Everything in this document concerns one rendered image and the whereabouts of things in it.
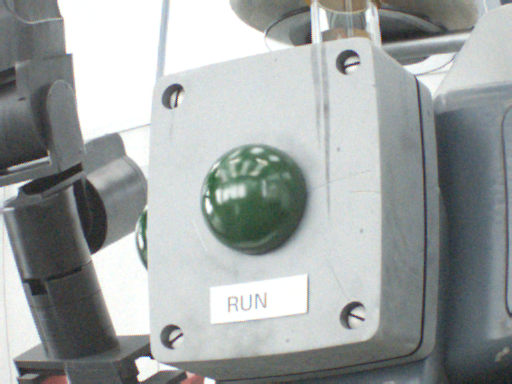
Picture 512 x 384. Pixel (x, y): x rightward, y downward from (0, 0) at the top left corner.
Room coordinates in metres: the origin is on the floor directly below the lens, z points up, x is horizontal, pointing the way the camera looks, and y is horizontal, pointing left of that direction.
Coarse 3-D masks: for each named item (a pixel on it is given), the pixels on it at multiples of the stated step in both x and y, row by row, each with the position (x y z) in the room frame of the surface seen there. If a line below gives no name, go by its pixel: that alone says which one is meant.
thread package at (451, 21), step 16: (240, 0) 0.84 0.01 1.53; (256, 0) 0.84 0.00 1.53; (272, 0) 0.84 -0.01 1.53; (288, 0) 0.84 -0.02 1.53; (304, 0) 0.84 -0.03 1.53; (384, 0) 0.83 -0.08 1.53; (400, 0) 0.83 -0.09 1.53; (416, 0) 0.83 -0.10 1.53; (432, 0) 0.82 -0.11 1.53; (448, 0) 0.82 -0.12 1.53; (464, 0) 0.81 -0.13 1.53; (240, 16) 0.87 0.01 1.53; (256, 16) 0.87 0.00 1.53; (272, 16) 0.87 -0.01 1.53; (432, 16) 0.85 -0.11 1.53; (448, 16) 0.84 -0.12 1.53; (464, 16) 0.84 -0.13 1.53
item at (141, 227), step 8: (144, 208) 0.47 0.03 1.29; (144, 216) 0.47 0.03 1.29; (136, 224) 0.47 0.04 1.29; (144, 224) 0.47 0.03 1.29; (136, 232) 0.47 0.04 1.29; (144, 232) 0.47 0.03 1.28; (136, 240) 0.47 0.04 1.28; (144, 240) 0.47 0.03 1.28; (136, 248) 0.47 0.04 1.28; (144, 248) 0.47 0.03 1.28; (144, 256) 0.47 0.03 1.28; (144, 264) 0.47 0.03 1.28
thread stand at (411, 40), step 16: (288, 16) 0.81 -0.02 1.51; (304, 16) 0.81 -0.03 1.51; (384, 16) 0.80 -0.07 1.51; (400, 16) 0.80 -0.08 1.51; (416, 16) 0.80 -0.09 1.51; (272, 32) 0.84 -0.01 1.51; (288, 32) 0.84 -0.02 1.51; (304, 32) 0.84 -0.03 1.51; (384, 32) 0.83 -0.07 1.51; (400, 32) 0.83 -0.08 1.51; (416, 32) 0.83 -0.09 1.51; (432, 32) 0.82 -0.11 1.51; (448, 32) 0.81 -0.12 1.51; (464, 32) 0.81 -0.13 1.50; (272, 48) 0.87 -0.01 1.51; (384, 48) 0.84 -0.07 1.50; (400, 48) 0.83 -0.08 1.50; (416, 48) 0.83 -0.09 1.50; (432, 48) 0.82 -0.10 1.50; (448, 48) 0.82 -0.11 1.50; (400, 64) 0.88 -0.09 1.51; (416, 64) 0.88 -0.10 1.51; (432, 64) 0.88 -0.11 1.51
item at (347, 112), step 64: (256, 64) 0.44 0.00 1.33; (320, 64) 0.43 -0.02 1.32; (384, 64) 0.42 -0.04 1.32; (192, 128) 0.45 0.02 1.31; (256, 128) 0.44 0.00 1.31; (320, 128) 0.43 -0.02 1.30; (384, 128) 0.42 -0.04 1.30; (192, 192) 0.45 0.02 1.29; (320, 192) 0.43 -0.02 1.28; (384, 192) 0.42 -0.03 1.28; (192, 256) 0.45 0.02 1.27; (256, 256) 0.44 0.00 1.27; (320, 256) 0.43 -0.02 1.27; (384, 256) 0.42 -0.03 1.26; (192, 320) 0.45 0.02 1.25; (256, 320) 0.44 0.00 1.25; (320, 320) 0.43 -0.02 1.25; (384, 320) 0.42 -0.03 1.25
